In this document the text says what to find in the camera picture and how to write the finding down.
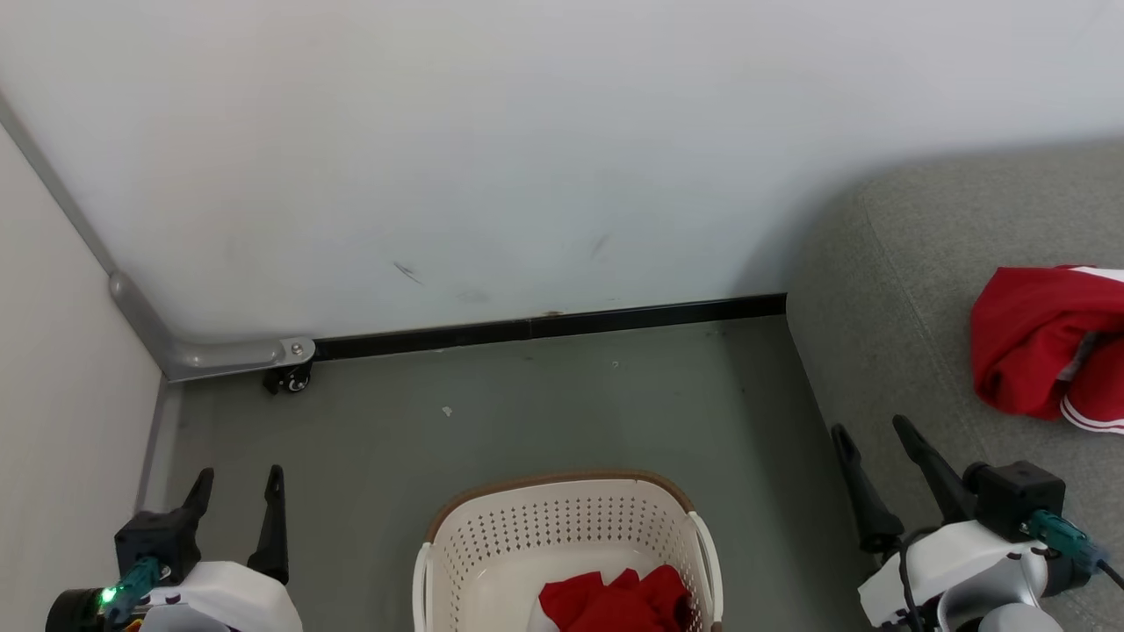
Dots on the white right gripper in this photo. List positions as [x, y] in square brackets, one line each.
[957, 562]

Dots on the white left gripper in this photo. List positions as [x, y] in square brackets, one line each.
[228, 606]

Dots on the red garment white stripes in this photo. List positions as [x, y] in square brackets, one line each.
[1027, 342]

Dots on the grey fabric sofa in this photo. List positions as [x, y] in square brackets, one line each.
[896, 290]

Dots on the black caster wheel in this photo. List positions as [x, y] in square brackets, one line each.
[288, 379]

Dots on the beige partition panel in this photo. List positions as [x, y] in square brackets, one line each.
[61, 395]

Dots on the cream perforated laundry basket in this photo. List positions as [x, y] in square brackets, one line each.
[527, 527]

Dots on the black baseboard strip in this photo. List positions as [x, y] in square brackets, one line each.
[544, 326]

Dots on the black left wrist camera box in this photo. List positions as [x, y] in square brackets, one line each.
[158, 540]

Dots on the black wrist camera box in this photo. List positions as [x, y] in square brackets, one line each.
[158, 540]
[1014, 496]

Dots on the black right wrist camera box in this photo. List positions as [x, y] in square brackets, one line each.
[1014, 496]

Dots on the grey metal partition frame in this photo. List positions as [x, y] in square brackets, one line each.
[211, 355]

